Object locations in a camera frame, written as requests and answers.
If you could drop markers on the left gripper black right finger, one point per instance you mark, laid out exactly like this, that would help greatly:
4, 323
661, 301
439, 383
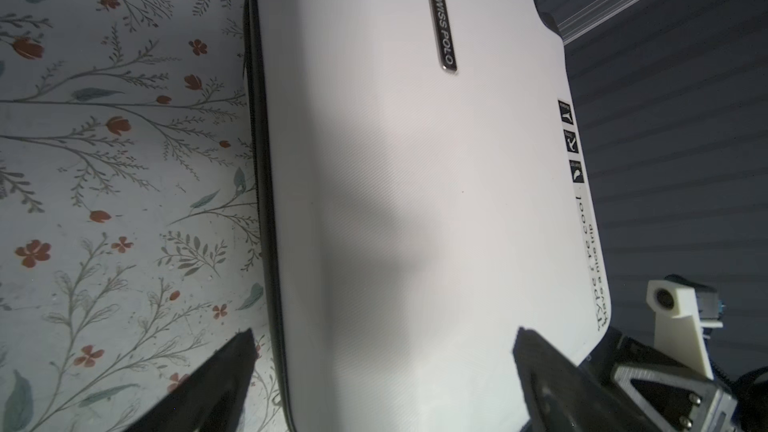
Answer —
561, 397

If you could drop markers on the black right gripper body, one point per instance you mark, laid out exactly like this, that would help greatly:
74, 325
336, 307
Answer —
673, 396

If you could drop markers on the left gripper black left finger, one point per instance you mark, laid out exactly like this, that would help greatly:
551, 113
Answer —
210, 399

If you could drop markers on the white hard-shell suitcase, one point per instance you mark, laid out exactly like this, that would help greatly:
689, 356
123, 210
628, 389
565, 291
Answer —
423, 197

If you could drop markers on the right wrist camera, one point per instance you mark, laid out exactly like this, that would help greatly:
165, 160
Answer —
685, 314

